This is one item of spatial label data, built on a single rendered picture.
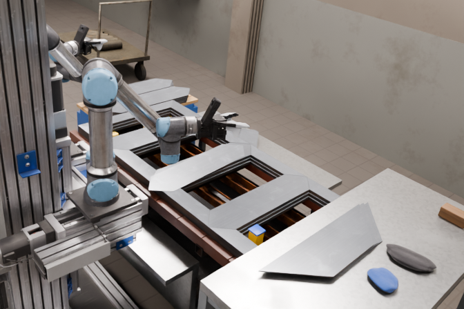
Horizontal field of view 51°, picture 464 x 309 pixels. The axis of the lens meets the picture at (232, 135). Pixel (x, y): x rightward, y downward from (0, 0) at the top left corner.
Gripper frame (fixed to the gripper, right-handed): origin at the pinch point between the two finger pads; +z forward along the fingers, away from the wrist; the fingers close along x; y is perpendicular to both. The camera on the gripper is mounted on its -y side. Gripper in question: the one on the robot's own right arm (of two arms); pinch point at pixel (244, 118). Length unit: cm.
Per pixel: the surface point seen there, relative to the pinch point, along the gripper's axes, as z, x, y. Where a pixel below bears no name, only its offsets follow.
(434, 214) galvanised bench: 89, 18, 43
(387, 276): 42, 52, 45
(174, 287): -22, -26, 99
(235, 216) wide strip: 6, -19, 57
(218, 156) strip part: 12, -75, 49
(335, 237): 33, 28, 42
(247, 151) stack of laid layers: 32, -79, 49
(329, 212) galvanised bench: 40, 9, 42
